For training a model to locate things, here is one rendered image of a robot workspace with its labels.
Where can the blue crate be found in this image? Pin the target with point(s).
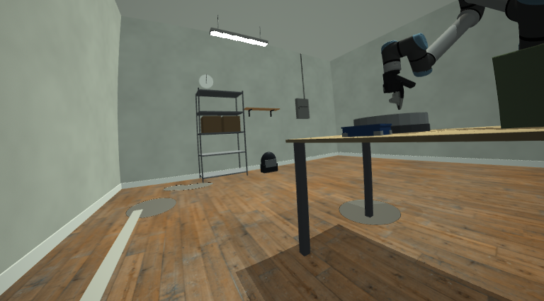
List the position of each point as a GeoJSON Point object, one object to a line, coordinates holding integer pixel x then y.
{"type": "Point", "coordinates": [367, 130]}

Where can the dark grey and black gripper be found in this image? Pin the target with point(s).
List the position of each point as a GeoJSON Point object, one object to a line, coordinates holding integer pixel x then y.
{"type": "Point", "coordinates": [391, 85]}

